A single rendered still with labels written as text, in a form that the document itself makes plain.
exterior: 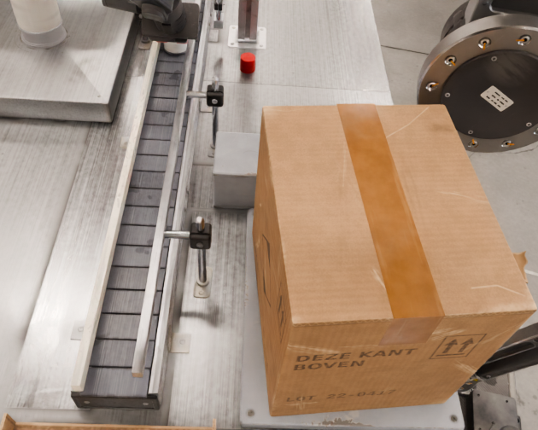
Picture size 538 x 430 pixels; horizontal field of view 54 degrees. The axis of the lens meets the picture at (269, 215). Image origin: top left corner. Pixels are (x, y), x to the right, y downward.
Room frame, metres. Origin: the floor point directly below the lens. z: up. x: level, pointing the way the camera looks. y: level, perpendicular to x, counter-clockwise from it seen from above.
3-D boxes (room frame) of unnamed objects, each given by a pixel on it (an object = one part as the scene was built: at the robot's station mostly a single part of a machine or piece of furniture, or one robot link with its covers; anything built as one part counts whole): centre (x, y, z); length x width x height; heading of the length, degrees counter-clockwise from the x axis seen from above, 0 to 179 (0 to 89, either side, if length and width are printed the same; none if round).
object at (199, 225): (0.42, 0.11, 0.91); 0.07 x 0.03 x 0.16; 95
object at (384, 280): (0.39, -0.12, 0.99); 0.30 x 0.24 x 0.27; 11
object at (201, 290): (0.42, 0.09, 0.83); 0.06 x 0.03 x 0.01; 3
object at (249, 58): (0.97, 0.09, 0.85); 0.03 x 0.03 x 0.03
